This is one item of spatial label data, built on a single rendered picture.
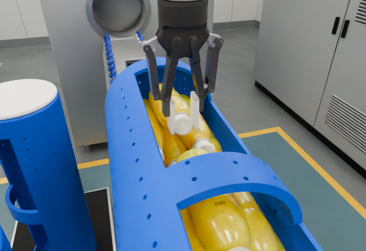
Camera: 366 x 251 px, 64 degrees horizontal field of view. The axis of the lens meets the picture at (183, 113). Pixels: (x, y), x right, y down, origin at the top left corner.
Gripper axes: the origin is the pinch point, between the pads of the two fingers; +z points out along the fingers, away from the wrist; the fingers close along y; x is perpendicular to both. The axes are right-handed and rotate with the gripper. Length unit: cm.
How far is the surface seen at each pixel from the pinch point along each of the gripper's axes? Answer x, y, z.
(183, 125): 0.2, -0.1, 2.5
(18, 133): -41, 42, 25
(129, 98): -10.7, 8.5, 1.1
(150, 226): 20.6, 10.1, 2.1
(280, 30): -194, -151, 48
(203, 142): -1.9, -5.0, 9.1
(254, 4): -456, -266, 80
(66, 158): -49, 31, 43
